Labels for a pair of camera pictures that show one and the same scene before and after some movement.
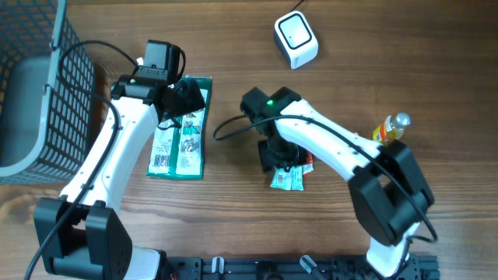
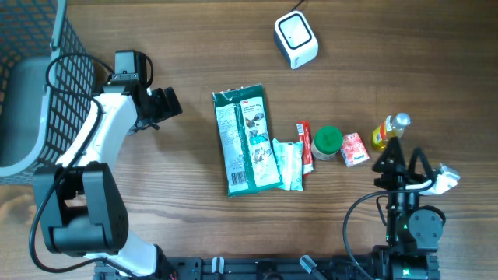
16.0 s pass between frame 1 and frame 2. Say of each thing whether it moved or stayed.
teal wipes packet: stayed
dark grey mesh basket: stayed
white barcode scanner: stayed
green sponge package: moved
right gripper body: moved
